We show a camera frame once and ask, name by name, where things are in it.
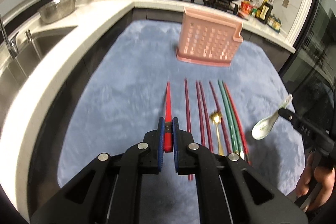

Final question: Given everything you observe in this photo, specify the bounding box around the dark red chopstick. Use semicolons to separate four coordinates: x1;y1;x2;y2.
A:
183;78;194;182

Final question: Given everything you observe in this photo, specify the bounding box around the stainless steel sink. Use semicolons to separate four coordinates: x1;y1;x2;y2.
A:
1;26;75;124

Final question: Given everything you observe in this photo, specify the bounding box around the clear plastic bottle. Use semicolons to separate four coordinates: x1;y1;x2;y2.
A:
253;0;263;9

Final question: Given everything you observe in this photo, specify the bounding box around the red instant noodle cup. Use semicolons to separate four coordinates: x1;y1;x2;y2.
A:
238;0;253;18

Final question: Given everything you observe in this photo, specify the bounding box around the stainless steel bowl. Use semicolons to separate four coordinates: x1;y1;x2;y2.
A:
39;0;76;24

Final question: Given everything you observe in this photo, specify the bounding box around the dark soy sauce bottle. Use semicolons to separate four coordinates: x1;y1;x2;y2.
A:
256;0;273;24

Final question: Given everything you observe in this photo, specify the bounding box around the maroon chopstick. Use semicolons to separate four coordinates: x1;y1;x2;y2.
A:
199;81;214;153
195;81;206;146
209;81;232;154

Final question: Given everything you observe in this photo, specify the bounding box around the gold flower spoon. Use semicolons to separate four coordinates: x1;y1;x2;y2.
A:
210;111;224;156

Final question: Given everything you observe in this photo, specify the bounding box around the small green label bottle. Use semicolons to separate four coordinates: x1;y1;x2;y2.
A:
251;7;257;17

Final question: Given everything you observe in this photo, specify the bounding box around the spice jar rack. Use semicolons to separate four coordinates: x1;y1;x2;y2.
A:
266;14;282;33

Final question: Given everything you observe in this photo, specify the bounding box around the bright red chopstick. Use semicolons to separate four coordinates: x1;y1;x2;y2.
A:
164;81;173;153

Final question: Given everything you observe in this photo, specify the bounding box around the white ceramic spoon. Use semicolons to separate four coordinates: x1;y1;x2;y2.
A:
251;94;293;140

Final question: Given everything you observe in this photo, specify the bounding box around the steel sink faucet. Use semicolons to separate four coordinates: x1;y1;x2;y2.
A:
0;16;21;59

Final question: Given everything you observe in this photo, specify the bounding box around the green chopstick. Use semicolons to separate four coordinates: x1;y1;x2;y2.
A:
218;80;245;160
222;82;245;160

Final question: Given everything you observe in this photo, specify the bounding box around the pink perforated utensil basket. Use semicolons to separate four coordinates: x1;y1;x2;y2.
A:
176;7;243;67

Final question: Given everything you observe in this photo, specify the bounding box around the blue plush table mat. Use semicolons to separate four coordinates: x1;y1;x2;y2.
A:
57;20;305;194

